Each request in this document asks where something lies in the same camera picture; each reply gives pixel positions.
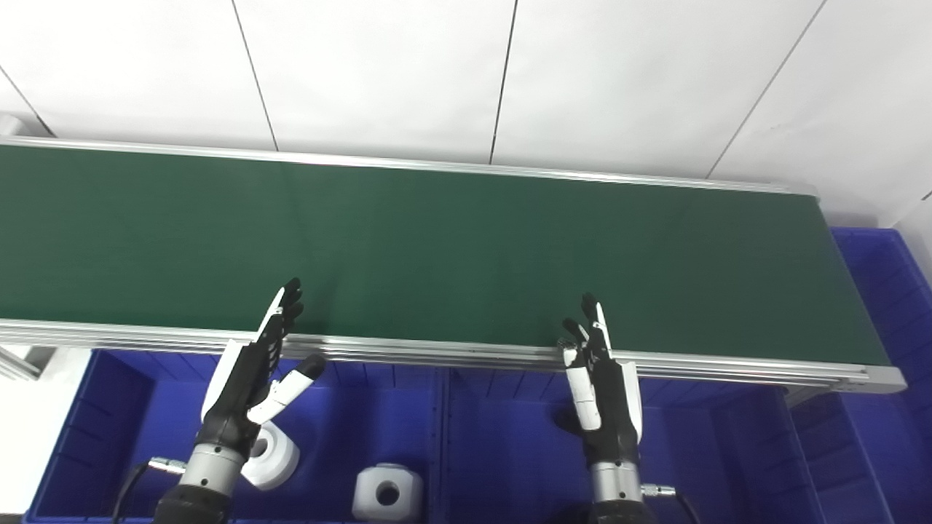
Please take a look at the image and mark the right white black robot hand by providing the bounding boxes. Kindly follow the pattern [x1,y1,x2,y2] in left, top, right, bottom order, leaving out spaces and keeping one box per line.
[556,293,644,468]

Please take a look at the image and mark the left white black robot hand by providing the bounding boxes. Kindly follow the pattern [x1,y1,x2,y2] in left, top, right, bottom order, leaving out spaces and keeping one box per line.
[198,277,328,456]

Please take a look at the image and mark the white plastic part with hole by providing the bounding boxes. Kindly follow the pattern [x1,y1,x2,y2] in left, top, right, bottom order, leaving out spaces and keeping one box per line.
[352,462,425,523]
[240,420,301,492]

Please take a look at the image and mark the blue plastic bin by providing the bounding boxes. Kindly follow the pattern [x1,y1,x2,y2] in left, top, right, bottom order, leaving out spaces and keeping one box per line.
[22,349,447,524]
[785,227,932,524]
[437,363,824,524]

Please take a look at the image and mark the aluminium conveyor support leg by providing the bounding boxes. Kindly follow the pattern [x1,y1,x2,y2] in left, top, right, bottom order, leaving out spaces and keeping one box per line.
[0,345,58,384]

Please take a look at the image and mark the green conveyor belt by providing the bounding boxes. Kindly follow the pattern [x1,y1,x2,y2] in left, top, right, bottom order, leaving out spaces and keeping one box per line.
[0,136,908,398]

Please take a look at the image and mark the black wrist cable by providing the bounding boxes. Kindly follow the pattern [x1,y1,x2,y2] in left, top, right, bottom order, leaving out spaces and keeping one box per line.
[109,456,187,524]
[641,482,704,524]

